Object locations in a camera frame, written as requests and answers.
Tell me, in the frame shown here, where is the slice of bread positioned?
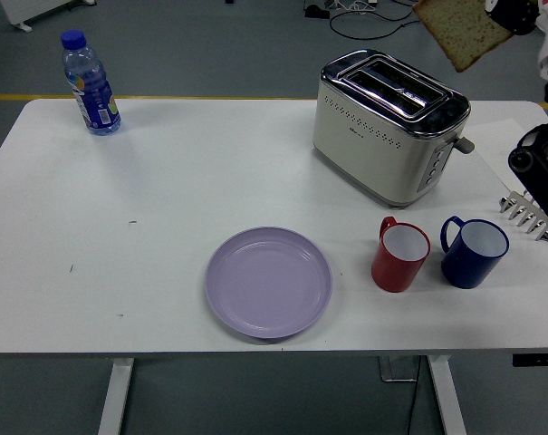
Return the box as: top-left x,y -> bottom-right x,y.
411,0 -> 514,73

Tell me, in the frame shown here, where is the grey metal foot plate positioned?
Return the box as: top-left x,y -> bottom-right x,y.
376,355 -> 420,382

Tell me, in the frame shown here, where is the purple plastic plate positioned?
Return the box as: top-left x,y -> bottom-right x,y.
204,226 -> 333,341

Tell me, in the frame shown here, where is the white sheet of paper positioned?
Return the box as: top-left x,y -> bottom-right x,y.
466,118 -> 548,191

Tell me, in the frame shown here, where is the silver metal toast rack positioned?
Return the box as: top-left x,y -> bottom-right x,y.
498,189 -> 548,242

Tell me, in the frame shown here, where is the cream and chrome toaster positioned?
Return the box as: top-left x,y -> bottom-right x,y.
312,48 -> 476,210

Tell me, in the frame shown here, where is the blue mug white inside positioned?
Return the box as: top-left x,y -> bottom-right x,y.
439,215 -> 511,290

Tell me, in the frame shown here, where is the red mug white inside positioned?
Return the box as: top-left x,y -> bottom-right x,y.
370,216 -> 432,294

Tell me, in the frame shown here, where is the black table control panel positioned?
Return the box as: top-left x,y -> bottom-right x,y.
511,353 -> 548,368

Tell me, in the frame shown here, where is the white table leg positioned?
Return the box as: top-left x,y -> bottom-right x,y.
426,354 -> 468,435
96,357 -> 135,435

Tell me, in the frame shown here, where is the clear water bottle blue cap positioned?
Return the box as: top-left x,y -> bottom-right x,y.
59,29 -> 122,137

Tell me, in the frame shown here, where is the white floor heater panel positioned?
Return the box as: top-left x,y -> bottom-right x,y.
0,0 -> 96,33

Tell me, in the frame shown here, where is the white wire stand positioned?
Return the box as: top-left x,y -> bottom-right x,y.
325,0 -> 379,13

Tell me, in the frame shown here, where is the black floor cable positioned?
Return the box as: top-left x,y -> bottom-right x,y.
330,0 -> 420,40

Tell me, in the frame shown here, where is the thin black hanging cable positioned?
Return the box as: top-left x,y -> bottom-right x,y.
405,357 -> 422,435

